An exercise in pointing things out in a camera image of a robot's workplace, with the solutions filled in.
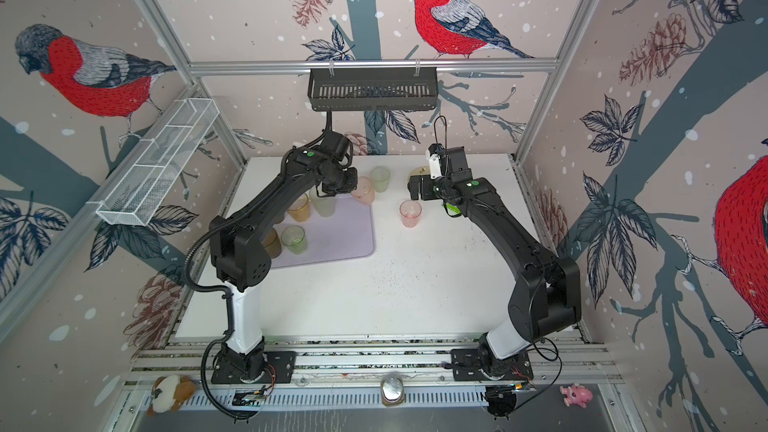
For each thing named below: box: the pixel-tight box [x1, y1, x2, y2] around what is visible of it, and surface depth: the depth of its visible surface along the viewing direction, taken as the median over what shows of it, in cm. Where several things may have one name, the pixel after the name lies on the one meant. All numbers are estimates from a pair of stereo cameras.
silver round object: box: [380, 374, 404, 407], surface depth 63 cm
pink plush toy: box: [559, 382, 593, 409], surface depth 69 cm
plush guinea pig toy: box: [146, 375, 196, 417], surface depth 70 cm
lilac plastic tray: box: [271, 193, 375, 268], surface depth 102 cm
